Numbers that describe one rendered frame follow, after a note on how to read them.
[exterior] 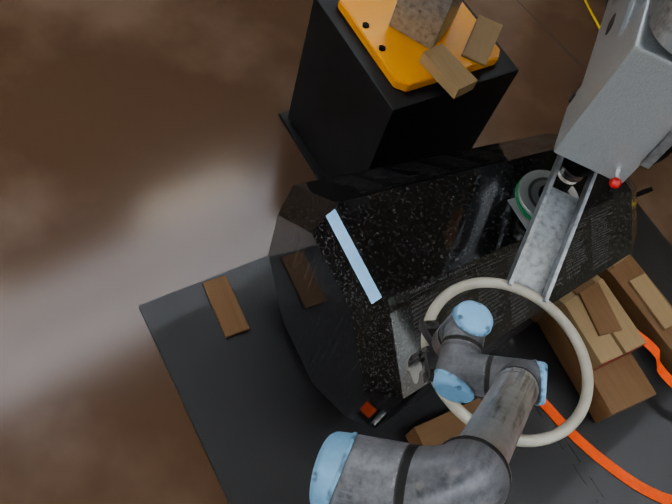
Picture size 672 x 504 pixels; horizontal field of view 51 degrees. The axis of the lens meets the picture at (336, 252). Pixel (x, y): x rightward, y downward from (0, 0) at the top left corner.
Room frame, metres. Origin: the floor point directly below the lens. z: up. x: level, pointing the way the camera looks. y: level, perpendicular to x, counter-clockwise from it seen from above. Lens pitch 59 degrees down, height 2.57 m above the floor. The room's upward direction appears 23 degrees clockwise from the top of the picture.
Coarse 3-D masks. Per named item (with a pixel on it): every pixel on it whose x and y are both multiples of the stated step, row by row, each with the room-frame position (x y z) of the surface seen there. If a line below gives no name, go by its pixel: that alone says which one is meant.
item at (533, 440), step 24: (456, 288) 1.03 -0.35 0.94; (504, 288) 1.10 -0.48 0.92; (528, 288) 1.13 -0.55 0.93; (432, 312) 0.92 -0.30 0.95; (552, 312) 1.09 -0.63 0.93; (576, 336) 1.04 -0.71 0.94; (432, 384) 0.73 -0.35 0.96; (456, 408) 0.68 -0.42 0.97; (576, 408) 0.82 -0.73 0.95; (552, 432) 0.73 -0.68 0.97
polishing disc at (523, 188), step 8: (528, 176) 1.59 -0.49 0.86; (536, 176) 1.60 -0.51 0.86; (544, 176) 1.61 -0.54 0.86; (520, 184) 1.54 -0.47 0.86; (528, 184) 1.55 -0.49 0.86; (536, 184) 1.57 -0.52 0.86; (544, 184) 1.58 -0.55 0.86; (520, 192) 1.51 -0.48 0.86; (528, 192) 1.52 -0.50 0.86; (536, 192) 1.54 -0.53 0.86; (568, 192) 1.59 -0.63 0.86; (576, 192) 1.60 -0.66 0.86; (520, 200) 1.48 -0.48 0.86; (528, 200) 1.49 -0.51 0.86; (536, 200) 1.50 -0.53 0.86; (528, 208) 1.46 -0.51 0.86
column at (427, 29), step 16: (400, 0) 2.09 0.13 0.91; (416, 0) 2.08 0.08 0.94; (432, 0) 2.07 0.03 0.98; (448, 0) 2.06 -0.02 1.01; (400, 16) 2.08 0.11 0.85; (416, 16) 2.07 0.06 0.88; (432, 16) 2.06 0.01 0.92; (448, 16) 2.09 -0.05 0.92; (416, 32) 2.07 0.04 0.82; (432, 32) 2.06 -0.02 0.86
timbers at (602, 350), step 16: (608, 288) 1.75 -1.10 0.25; (576, 304) 1.62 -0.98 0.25; (576, 320) 1.54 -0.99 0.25; (624, 320) 1.63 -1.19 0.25; (592, 336) 1.50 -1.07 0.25; (608, 336) 1.53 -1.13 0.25; (624, 336) 1.56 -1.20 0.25; (640, 336) 1.59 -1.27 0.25; (592, 352) 1.44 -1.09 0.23; (608, 352) 1.46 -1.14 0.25; (624, 352) 1.50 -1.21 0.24; (592, 368) 1.41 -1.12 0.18
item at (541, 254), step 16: (560, 160) 1.51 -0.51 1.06; (592, 176) 1.50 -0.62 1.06; (544, 192) 1.41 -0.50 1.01; (560, 192) 1.45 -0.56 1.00; (544, 208) 1.39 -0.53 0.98; (560, 208) 1.41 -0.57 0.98; (576, 208) 1.42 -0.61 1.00; (544, 224) 1.34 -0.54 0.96; (560, 224) 1.36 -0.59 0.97; (576, 224) 1.35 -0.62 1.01; (528, 240) 1.25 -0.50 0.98; (544, 240) 1.29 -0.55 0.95; (560, 240) 1.31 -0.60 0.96; (528, 256) 1.23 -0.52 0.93; (544, 256) 1.25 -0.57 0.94; (560, 256) 1.24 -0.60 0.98; (512, 272) 1.15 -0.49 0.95; (528, 272) 1.19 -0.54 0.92; (544, 272) 1.20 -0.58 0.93; (544, 288) 1.16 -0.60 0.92
